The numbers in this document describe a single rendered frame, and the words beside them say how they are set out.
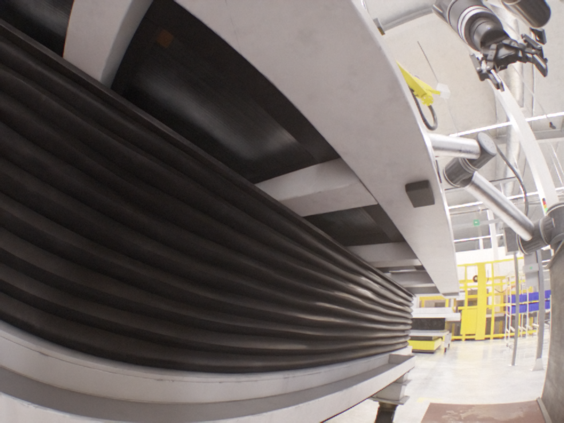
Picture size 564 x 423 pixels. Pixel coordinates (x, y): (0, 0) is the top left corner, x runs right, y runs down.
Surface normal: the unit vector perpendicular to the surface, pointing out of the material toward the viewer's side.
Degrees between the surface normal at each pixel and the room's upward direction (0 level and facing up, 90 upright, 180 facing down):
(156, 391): 90
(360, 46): 180
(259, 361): 46
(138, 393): 90
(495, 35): 180
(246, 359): 38
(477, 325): 90
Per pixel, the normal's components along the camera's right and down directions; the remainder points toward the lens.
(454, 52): -0.25, 0.90
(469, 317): -0.65, -0.42
